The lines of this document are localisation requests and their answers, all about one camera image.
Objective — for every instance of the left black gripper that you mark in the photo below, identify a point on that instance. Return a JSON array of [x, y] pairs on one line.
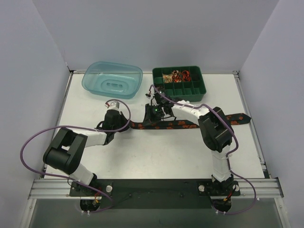
[[124, 121]]

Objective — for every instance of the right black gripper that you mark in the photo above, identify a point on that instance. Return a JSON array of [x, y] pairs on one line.
[[149, 116]]

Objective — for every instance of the black orange floral necktie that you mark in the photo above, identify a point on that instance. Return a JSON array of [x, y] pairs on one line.
[[233, 119]]

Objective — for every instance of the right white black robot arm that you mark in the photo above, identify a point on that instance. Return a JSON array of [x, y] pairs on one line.
[[217, 135]]

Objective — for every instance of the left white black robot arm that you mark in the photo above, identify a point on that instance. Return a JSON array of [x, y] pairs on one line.
[[67, 148]]

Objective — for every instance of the beige patterned rolled tie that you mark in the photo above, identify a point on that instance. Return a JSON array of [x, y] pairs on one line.
[[167, 78]]

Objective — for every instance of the teal transparent plastic tub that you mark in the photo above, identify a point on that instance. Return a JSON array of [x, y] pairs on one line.
[[112, 80]]

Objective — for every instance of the green compartment organizer tray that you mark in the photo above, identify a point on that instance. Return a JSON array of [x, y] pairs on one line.
[[192, 91]]

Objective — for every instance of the red black rolled tie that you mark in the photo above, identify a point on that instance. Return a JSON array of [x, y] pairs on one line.
[[176, 76]]

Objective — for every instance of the orange red rolled tie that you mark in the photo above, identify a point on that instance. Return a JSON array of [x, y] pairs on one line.
[[186, 76]]

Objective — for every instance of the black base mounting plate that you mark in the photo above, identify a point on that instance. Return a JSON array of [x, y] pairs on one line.
[[153, 201]]

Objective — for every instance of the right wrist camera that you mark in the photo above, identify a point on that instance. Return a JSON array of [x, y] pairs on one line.
[[156, 98]]

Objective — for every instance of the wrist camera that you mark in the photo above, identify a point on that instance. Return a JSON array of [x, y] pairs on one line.
[[112, 105], [156, 98]]

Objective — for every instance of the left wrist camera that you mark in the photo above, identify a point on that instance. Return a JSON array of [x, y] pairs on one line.
[[112, 105]]

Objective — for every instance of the aluminium extrusion rail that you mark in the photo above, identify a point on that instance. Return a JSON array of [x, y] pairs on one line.
[[63, 189]]

